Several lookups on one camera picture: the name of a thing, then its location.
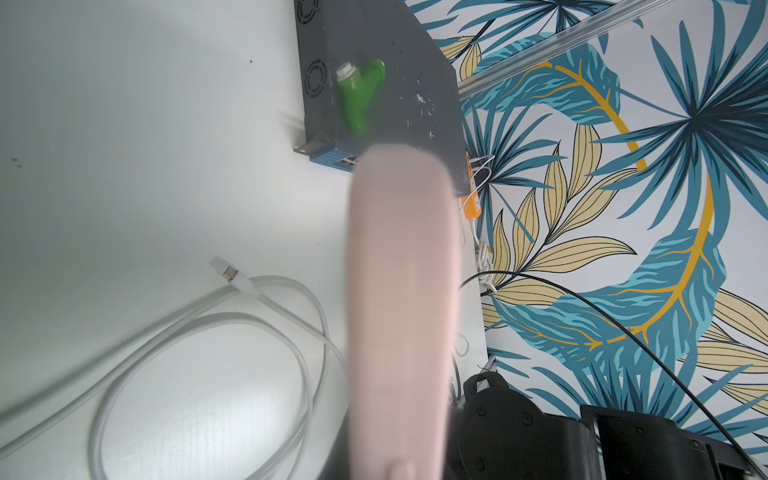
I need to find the phone with white case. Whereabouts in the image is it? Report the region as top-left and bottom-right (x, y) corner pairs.
(346, 144), (461, 479)

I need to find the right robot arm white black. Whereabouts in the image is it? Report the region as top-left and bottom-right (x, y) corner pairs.
(444, 371), (755, 479)

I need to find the orange power strip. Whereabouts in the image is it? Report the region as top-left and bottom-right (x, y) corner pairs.
(461, 153), (482, 221)

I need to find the green plastic tool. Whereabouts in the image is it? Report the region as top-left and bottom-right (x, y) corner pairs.
(336, 59), (386, 136)

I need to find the grey network switch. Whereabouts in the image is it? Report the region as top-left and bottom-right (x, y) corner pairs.
(293, 1), (470, 196)

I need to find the white charging cable tangle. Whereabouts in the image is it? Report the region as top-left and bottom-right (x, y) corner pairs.
(0, 256), (349, 480)

